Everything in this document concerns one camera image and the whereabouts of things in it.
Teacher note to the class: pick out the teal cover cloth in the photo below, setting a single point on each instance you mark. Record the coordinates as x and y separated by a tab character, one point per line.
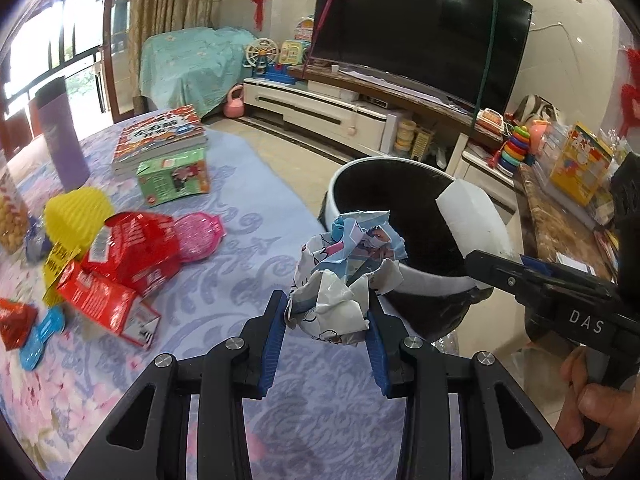
190	65

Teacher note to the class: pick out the yellow printed box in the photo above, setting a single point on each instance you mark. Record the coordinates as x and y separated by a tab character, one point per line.
582	165

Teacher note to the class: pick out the purple drink bottle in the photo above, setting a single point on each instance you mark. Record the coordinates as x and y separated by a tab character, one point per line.
62	145

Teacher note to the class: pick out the green stick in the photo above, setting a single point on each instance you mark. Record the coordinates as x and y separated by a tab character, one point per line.
491	45

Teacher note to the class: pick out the yellow plastic tub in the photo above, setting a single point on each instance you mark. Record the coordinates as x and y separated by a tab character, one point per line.
405	135

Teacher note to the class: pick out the clear jar of snack balls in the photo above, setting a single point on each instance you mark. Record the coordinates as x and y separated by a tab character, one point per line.
11	215

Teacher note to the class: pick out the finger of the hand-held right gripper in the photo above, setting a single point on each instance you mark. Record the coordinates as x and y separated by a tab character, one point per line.
510	280
535	265

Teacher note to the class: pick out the red wall knot decoration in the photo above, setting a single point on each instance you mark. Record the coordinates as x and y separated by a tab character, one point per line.
631	90

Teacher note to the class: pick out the printed paper ball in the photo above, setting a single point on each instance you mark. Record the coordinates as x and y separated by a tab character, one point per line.
345	280

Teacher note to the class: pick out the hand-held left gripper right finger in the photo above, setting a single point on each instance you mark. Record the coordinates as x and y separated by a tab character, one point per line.
378	360

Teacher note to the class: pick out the person's right hand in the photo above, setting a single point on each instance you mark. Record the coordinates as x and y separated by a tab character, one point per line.
600	405

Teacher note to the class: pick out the red hanging knot ornament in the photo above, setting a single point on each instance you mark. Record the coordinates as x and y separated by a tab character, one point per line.
259	2

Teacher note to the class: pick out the beige patterned curtain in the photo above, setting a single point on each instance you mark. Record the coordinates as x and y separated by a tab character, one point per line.
170	0

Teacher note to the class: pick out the yellow snack wrapper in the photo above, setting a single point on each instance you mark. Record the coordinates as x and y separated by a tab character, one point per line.
57	270

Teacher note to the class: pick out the white foam block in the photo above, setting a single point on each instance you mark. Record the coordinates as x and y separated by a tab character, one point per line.
475	225

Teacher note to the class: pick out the small red wrapper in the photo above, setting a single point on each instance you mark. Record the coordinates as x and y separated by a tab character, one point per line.
15	322

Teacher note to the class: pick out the colourful toy house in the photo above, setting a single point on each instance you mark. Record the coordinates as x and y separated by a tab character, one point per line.
292	52

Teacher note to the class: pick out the toy cash register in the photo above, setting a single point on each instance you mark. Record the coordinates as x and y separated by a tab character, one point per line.
490	121

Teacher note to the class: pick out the red snack packets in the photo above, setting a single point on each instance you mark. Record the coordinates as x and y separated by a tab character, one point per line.
100	300

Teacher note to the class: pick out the round black white bin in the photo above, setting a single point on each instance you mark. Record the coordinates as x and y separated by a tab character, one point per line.
400	200

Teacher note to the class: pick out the pink toy lamp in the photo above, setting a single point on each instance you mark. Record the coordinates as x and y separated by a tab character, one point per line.
538	135

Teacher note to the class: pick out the red snack packet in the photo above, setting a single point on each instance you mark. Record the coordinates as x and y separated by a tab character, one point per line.
135	250

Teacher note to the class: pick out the blue toy base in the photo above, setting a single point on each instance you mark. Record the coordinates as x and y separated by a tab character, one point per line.
280	74

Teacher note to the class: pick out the grey edged picture book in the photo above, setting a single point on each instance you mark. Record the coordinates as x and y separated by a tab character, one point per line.
150	162

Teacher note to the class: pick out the ferris wheel toy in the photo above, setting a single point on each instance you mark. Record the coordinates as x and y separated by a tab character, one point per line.
259	57

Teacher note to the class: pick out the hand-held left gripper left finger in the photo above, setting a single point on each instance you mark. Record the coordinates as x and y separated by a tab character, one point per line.
272	342

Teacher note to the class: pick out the blue plastic wrapper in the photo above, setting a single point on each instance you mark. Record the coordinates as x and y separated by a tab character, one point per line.
37	240

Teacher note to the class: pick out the pink stick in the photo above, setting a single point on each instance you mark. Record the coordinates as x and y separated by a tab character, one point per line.
326	15

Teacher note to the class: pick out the pink round plastic pad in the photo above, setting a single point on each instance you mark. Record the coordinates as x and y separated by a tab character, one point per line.
200	235

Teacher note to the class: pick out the red cover picture book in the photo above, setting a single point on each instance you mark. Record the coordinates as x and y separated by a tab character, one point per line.
160	130

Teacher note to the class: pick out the light blue plastic piece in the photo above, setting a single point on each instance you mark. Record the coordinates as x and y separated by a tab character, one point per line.
42	340

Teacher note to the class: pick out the black flat television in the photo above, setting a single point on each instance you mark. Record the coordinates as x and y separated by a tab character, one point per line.
415	25

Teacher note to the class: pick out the yellow round bristle pad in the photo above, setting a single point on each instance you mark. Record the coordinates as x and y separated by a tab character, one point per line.
75	215

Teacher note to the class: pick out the wooden chair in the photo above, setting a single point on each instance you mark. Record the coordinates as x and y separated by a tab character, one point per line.
17	120

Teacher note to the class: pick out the wooden side table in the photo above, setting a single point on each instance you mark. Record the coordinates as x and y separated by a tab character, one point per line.
555	225

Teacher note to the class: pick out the green cardboard box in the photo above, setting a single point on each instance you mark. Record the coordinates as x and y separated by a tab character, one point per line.
172	180

